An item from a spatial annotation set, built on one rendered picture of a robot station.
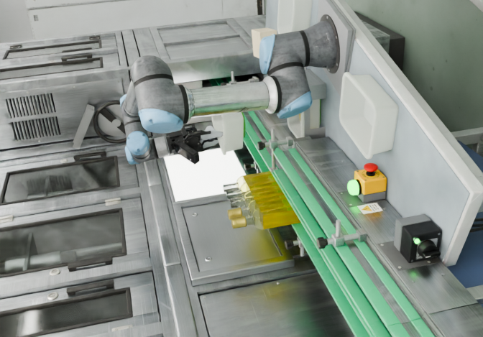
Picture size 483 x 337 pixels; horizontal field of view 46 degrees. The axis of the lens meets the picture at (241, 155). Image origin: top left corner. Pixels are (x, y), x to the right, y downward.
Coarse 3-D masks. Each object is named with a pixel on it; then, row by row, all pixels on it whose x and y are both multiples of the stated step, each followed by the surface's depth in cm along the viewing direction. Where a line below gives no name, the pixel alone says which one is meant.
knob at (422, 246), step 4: (428, 240) 135; (420, 244) 135; (424, 244) 135; (428, 244) 134; (432, 244) 134; (420, 248) 135; (424, 248) 134; (428, 248) 134; (432, 248) 134; (436, 248) 135; (420, 252) 135; (424, 252) 134; (428, 252) 134; (432, 252) 134; (436, 252) 134; (440, 252) 134; (424, 256) 133; (428, 256) 133; (432, 256) 134; (436, 256) 134
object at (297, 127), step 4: (292, 116) 220; (296, 116) 220; (300, 116) 203; (288, 120) 220; (292, 120) 220; (296, 120) 220; (300, 120) 203; (288, 124) 220; (292, 124) 220; (296, 124) 220; (300, 124) 204; (292, 128) 218; (296, 128) 217; (300, 128) 205; (292, 132) 217; (296, 132) 214; (300, 132) 214; (304, 132) 206; (296, 136) 212; (300, 136) 211; (304, 136) 207
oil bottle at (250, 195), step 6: (276, 186) 198; (252, 192) 196; (258, 192) 195; (264, 192) 195; (270, 192) 195; (276, 192) 195; (246, 198) 194; (252, 198) 193; (258, 198) 193; (246, 204) 194
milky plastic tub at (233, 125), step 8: (240, 112) 199; (216, 120) 219; (224, 120) 194; (232, 120) 196; (240, 120) 197; (216, 128) 216; (224, 128) 196; (232, 128) 198; (240, 128) 199; (224, 136) 198; (232, 136) 200; (240, 136) 202; (224, 144) 200; (232, 144) 203; (240, 144) 204; (224, 152) 203
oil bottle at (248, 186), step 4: (260, 180) 202; (264, 180) 202; (268, 180) 202; (272, 180) 202; (244, 184) 201; (248, 184) 201; (252, 184) 200; (256, 184) 200; (260, 184) 200; (264, 184) 200; (268, 184) 200; (272, 184) 200; (276, 184) 200; (240, 188) 201; (244, 188) 199; (248, 188) 198; (252, 188) 198; (256, 188) 198; (244, 192) 198
